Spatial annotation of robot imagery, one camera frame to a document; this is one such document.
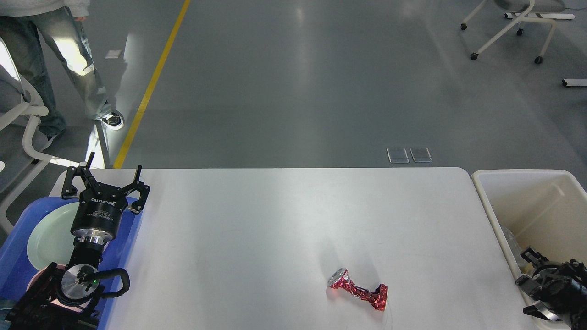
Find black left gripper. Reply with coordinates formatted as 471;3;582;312
61;153;150;242

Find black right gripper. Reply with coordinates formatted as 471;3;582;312
515;247;587;328

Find light green plate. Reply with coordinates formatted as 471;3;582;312
27;202;79;271

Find pink mug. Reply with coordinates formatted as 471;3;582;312
27;267;89;313

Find red foil wrapper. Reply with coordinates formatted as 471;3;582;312
327;268;388;312

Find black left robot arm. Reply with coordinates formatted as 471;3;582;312
5;153;150;330

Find beige waste bin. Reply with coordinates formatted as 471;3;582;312
471;170;587;330

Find blue plastic tray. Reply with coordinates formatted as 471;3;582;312
0;197;141;301

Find person in grey sweater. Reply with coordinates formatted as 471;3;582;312
0;0;125;138

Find white bar on floor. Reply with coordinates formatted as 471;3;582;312
562;78;587;88

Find white office chair right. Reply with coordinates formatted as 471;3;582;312
470;0;575;64

